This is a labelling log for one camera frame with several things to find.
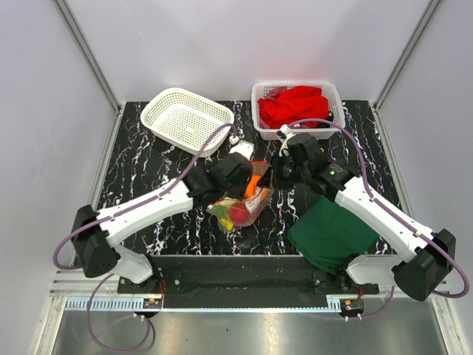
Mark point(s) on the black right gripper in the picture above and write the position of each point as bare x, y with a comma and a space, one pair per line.
275, 179

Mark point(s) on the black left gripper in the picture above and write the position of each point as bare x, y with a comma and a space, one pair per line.
239, 192

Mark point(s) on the orange fake fruit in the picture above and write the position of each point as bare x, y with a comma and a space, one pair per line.
253, 191

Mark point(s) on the clear zip top bag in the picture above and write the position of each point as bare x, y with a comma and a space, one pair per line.
255, 206

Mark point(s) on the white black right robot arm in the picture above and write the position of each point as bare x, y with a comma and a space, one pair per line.
423, 257

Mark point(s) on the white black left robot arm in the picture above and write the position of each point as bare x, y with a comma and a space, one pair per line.
98, 235

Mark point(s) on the red fake apple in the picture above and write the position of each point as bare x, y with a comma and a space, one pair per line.
238, 215

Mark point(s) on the red cloth in basket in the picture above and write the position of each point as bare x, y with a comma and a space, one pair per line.
284, 106

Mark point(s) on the white oval perforated basket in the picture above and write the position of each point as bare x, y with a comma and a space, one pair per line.
190, 122

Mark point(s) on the folded green cloth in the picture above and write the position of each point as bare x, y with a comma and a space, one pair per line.
327, 234

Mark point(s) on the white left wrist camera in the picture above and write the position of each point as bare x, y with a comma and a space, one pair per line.
244, 148

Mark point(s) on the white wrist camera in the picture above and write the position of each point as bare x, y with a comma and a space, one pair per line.
284, 135
244, 148

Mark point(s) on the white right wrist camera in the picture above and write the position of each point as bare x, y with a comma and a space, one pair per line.
284, 135

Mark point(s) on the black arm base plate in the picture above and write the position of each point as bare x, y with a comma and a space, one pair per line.
244, 283

